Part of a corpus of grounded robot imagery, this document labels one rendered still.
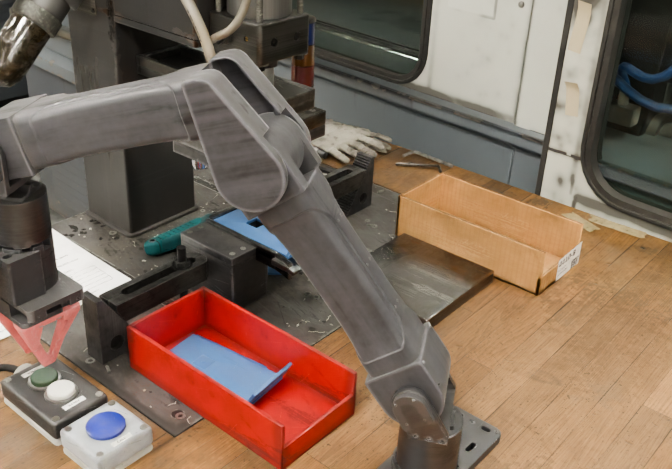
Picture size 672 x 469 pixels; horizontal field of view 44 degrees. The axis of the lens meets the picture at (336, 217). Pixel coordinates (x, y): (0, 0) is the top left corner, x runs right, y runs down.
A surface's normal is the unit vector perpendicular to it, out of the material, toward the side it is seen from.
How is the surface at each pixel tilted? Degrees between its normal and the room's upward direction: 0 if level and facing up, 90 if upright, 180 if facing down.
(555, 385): 0
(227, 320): 90
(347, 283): 88
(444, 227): 90
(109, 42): 90
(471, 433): 0
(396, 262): 0
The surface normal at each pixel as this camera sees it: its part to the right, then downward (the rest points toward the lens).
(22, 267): 0.75, 0.34
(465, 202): -0.65, 0.33
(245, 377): 0.04, -0.88
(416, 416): -0.22, 0.45
